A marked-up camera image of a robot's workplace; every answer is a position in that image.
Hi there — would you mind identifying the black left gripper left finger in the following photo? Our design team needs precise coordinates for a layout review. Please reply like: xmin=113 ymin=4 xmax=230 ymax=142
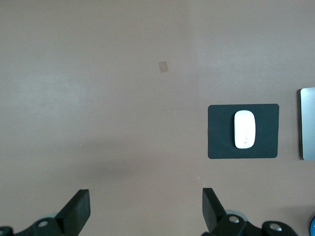
xmin=0 ymin=189 xmax=91 ymax=236

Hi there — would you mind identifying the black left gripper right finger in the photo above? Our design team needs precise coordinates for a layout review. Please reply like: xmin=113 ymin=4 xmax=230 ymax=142
xmin=201 ymin=188 xmax=299 ymax=236

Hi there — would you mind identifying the white computer mouse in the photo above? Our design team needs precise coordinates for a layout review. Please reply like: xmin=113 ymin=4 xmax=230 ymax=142
xmin=233 ymin=110 xmax=256 ymax=149

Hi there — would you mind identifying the black mouse pad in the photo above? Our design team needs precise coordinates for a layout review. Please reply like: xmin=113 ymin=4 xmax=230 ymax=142
xmin=207 ymin=103 xmax=280 ymax=160

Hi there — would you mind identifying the silver closed laptop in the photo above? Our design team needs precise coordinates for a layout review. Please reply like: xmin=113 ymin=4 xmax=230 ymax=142
xmin=299 ymin=87 xmax=315 ymax=161

